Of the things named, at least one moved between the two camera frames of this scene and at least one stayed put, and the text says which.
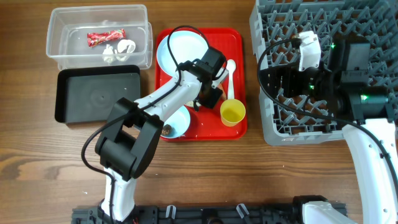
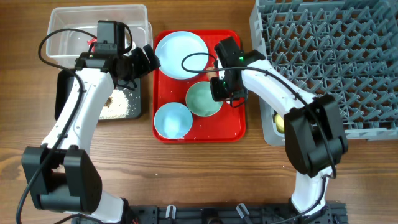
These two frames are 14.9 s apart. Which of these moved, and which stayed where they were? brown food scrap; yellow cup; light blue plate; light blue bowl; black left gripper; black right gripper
Moved: yellow cup; black left gripper; black right gripper; brown food scrap
Stayed: light blue bowl; light blue plate
